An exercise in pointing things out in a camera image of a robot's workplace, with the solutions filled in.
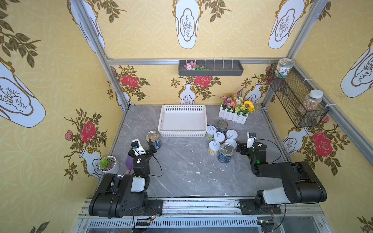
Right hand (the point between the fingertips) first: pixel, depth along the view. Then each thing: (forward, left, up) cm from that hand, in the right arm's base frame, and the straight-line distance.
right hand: (248, 140), depth 93 cm
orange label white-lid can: (+2, +18, +1) cm, 18 cm away
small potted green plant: (-21, +81, +4) cm, 84 cm away
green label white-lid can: (+7, +23, +1) cm, 24 cm away
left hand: (-9, +68, +7) cm, 69 cm away
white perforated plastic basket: (+17, +43, -3) cm, 47 cm away
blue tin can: (-4, +59, +5) cm, 59 cm away
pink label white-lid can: (+4, +10, +1) cm, 11 cm away
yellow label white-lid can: (-5, +22, -1) cm, 22 cm away
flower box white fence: (+20, +8, +8) cm, 23 cm away
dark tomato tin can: (+9, +16, +3) cm, 19 cm away
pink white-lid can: (-2, +11, +1) cm, 11 cm away
